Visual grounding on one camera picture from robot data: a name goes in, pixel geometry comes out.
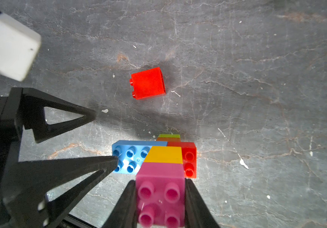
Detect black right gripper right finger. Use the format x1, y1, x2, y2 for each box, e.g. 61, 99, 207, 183
184, 179, 220, 228

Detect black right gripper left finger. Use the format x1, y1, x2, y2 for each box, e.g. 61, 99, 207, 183
102, 180, 137, 228

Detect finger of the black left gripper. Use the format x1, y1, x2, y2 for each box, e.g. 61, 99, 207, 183
22, 88, 97, 143
1, 156, 118, 228

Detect magenta lego brick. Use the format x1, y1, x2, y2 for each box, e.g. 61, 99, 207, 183
136, 162, 185, 228

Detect blue lego brick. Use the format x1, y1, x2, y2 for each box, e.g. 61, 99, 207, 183
112, 140, 168, 175

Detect yellow lego brick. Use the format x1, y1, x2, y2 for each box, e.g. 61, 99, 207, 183
144, 146, 183, 164

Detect red lego brick front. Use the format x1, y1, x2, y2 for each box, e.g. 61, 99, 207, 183
167, 142, 197, 179

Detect small lime lego brick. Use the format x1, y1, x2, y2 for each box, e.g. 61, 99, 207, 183
158, 134, 180, 138

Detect orange lego brick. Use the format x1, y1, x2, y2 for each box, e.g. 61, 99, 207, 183
156, 137, 181, 142

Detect small red lego brick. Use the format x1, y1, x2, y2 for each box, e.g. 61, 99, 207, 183
130, 67, 166, 100

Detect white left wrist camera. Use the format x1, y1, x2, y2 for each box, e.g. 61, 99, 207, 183
0, 13, 42, 81

